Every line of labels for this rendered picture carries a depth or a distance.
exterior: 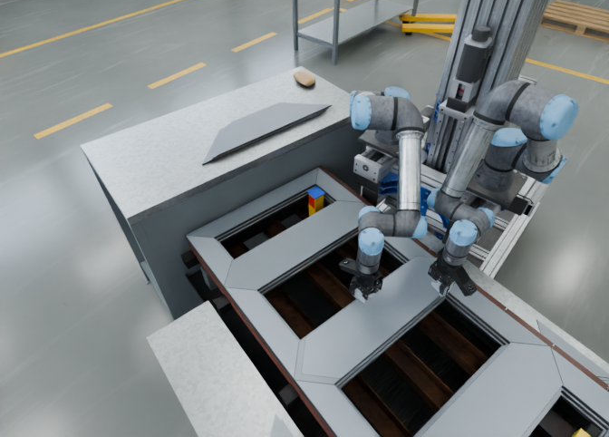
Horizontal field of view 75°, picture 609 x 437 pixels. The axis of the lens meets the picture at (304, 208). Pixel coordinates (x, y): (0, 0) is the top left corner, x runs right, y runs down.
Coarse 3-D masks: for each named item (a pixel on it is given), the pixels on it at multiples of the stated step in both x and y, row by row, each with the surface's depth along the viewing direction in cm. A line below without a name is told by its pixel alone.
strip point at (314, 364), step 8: (312, 344) 134; (304, 352) 132; (312, 352) 132; (304, 360) 130; (312, 360) 130; (320, 360) 130; (304, 368) 128; (312, 368) 128; (320, 368) 128; (328, 368) 128; (328, 376) 126; (336, 376) 126
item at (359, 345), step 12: (324, 324) 139; (336, 324) 139; (348, 324) 139; (336, 336) 136; (348, 336) 136; (360, 336) 136; (348, 348) 133; (360, 348) 133; (372, 348) 133; (360, 360) 130
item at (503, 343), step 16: (304, 192) 190; (272, 208) 182; (240, 224) 174; (224, 240) 172; (336, 240) 167; (384, 240) 167; (320, 256) 164; (400, 256) 162; (288, 272) 157; (224, 288) 152; (272, 288) 153; (432, 304) 146; (416, 320) 142; (480, 320) 141; (304, 336) 139; (400, 336) 138; (496, 336) 137; (272, 352) 134; (496, 352) 134; (480, 368) 130; (336, 384) 126; (464, 384) 126; (576, 400) 122; (320, 416) 120; (592, 416) 119; (528, 432) 116; (608, 432) 115
